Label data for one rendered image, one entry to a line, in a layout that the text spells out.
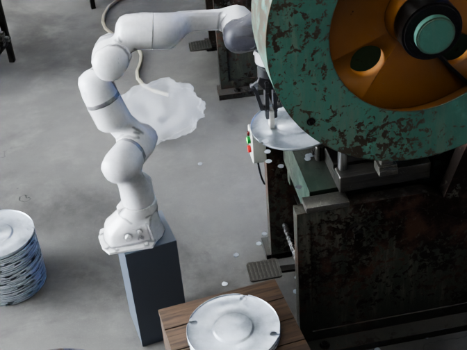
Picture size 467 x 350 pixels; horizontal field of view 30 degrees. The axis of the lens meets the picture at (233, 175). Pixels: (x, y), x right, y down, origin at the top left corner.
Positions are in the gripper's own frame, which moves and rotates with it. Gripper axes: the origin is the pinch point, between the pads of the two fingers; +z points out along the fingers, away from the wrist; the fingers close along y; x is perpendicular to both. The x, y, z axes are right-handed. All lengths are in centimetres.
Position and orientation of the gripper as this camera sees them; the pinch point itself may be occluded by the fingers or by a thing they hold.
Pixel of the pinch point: (271, 117)
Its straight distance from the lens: 278.8
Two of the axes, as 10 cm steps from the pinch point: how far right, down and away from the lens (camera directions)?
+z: 0.6, 8.0, 6.0
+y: -9.8, 1.6, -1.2
